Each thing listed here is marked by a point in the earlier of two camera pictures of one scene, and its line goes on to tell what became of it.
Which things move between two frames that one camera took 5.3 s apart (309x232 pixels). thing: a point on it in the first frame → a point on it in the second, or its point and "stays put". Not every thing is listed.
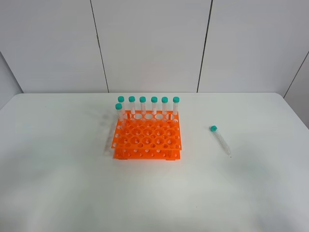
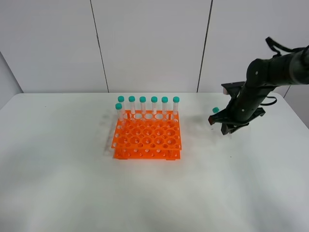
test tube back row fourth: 154,100 stays put
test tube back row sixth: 175,100 stays put
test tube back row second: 132,99 stays put
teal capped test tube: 213,129 → 216,109
